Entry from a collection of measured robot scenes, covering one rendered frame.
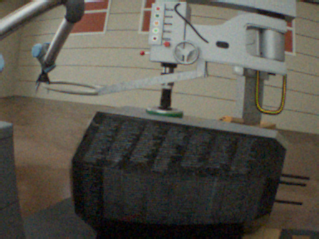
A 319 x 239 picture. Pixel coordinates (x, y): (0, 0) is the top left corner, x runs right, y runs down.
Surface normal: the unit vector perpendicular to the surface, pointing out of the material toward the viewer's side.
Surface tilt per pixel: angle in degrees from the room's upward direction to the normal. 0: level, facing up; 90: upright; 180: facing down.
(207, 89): 90
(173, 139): 45
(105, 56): 90
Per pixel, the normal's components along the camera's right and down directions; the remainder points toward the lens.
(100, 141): -0.19, -0.62
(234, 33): -0.22, 0.14
